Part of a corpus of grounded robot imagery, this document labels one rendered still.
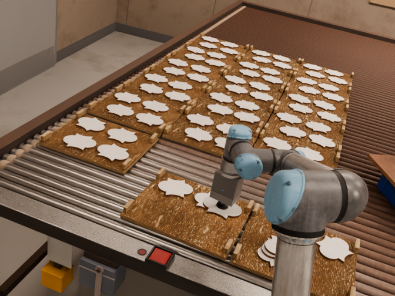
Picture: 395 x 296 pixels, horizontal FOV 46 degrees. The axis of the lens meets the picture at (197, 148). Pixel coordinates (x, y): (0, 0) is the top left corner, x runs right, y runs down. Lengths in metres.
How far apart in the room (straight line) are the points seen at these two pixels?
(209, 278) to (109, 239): 0.36
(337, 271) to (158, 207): 0.67
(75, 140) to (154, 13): 4.67
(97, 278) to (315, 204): 0.92
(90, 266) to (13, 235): 1.41
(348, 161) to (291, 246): 1.48
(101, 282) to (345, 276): 0.83
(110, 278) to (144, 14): 5.33
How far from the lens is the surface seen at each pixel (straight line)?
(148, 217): 1.69
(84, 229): 1.65
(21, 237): 3.01
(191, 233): 1.65
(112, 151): 2.02
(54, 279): 1.81
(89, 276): 1.70
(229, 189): 1.52
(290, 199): 0.96
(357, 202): 1.03
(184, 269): 1.55
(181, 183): 1.87
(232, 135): 1.42
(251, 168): 1.34
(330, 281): 1.66
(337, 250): 1.78
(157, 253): 1.57
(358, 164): 2.47
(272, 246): 1.65
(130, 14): 6.74
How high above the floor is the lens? 2.00
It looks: 29 degrees down
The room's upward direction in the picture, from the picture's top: 11 degrees clockwise
